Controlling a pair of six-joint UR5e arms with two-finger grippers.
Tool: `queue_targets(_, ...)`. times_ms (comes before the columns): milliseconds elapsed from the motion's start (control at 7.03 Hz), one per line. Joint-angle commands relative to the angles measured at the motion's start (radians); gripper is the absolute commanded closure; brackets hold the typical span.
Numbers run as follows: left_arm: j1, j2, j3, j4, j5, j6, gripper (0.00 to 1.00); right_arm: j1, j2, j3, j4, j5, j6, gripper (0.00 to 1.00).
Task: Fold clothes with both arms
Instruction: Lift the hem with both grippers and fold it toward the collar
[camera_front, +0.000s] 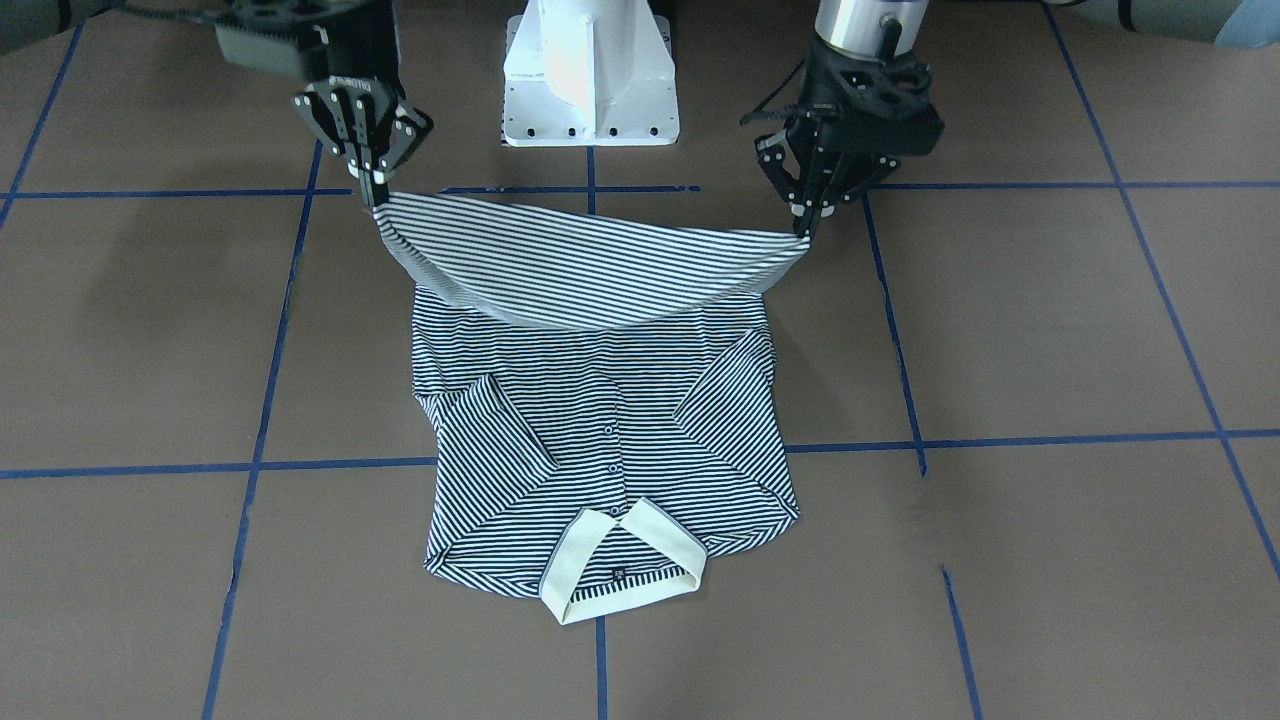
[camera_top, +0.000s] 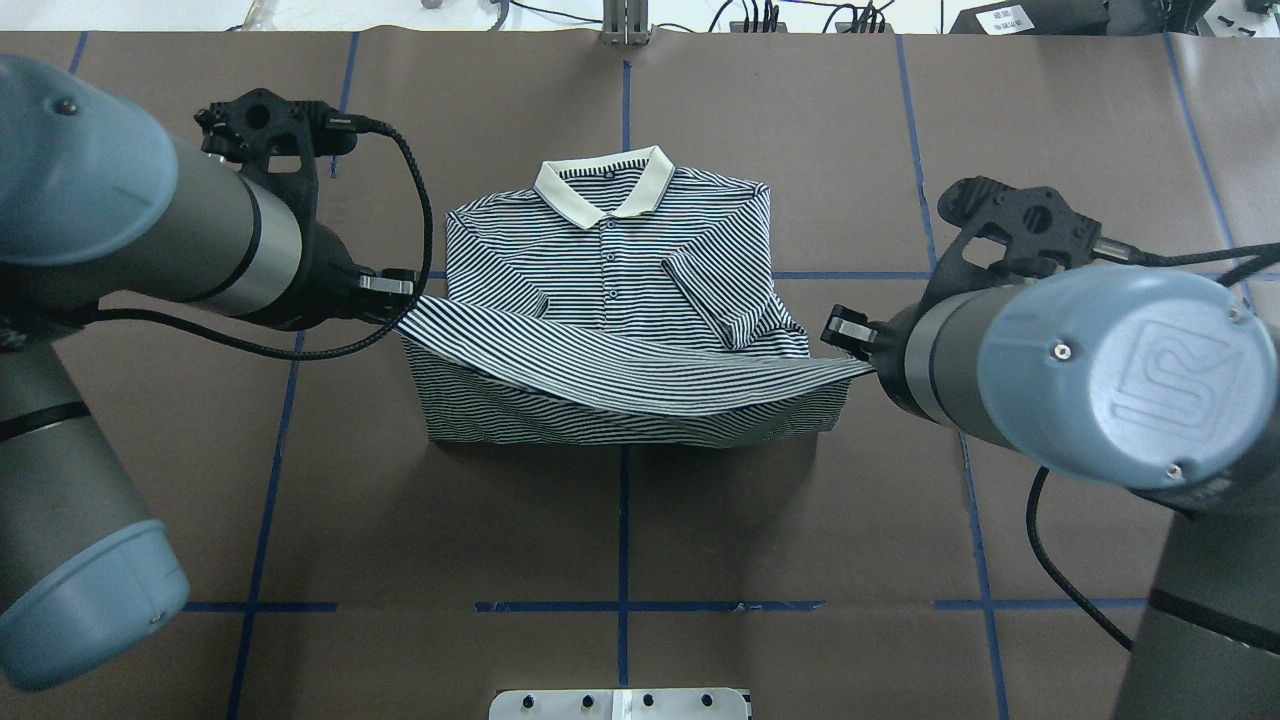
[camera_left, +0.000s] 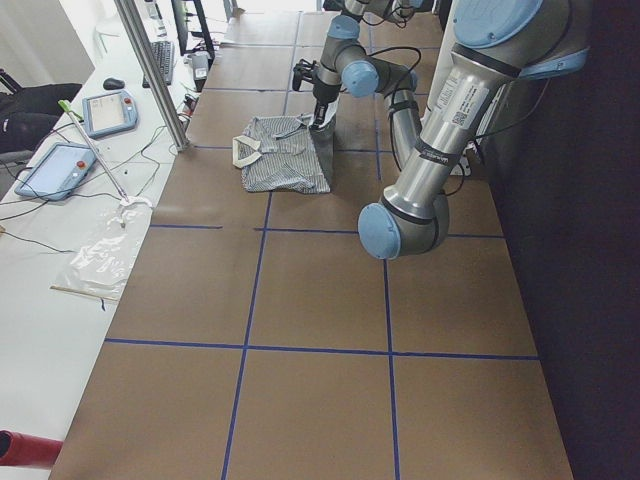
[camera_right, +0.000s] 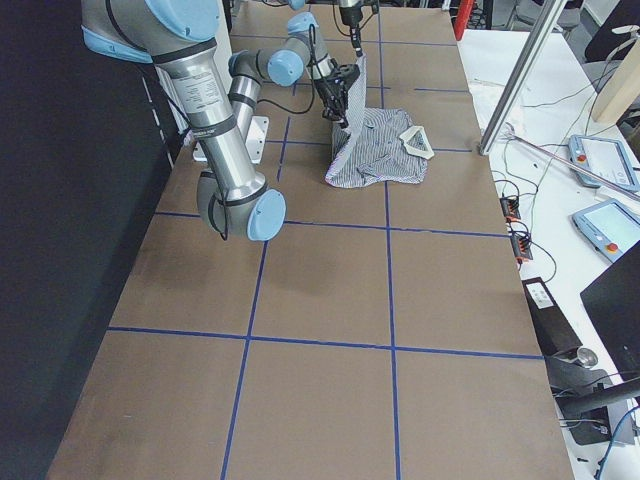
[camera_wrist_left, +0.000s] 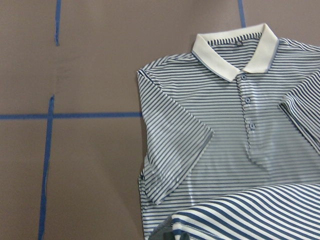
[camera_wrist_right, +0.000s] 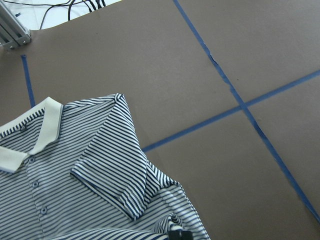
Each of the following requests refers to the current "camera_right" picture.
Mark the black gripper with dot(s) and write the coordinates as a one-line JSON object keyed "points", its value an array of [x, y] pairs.
{"points": [[349, 16], [330, 90]]}

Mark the striped polo shirt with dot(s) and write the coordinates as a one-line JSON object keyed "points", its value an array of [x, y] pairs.
{"points": [[377, 145]]}

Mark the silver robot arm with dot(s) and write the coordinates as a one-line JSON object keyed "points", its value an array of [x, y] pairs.
{"points": [[297, 5], [179, 37]]}

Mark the red fire extinguisher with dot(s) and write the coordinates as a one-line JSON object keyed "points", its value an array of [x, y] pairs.
{"points": [[464, 11]]}

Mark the upper orange black connector block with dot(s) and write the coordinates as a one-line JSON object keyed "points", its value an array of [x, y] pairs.
{"points": [[510, 208]]}

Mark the orange black connector block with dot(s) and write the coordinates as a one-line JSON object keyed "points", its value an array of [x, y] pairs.
{"points": [[510, 208], [521, 245]]}

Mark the lower orange black connector block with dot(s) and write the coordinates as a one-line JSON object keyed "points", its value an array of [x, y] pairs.
{"points": [[521, 245]]}

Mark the upper teach pendant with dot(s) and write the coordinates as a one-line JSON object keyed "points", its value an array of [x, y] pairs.
{"points": [[605, 158]]}

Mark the teach pendant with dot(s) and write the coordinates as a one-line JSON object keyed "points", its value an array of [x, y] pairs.
{"points": [[605, 158], [611, 227]]}

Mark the wooden board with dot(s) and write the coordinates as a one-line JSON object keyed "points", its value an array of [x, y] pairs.
{"points": [[622, 89]]}

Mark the lower teach pendant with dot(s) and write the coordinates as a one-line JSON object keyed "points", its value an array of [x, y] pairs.
{"points": [[611, 227]]}

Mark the black box with label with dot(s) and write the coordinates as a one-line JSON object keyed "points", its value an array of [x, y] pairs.
{"points": [[553, 331]]}

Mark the black monitor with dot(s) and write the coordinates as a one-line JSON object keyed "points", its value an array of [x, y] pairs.
{"points": [[612, 304]]}

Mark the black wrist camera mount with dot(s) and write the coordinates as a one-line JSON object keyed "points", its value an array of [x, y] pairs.
{"points": [[344, 76]]}

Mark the white pedestal column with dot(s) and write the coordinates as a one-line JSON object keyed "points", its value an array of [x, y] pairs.
{"points": [[207, 19]]}

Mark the aluminium frame post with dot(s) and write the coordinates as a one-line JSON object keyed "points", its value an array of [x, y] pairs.
{"points": [[535, 42]]}

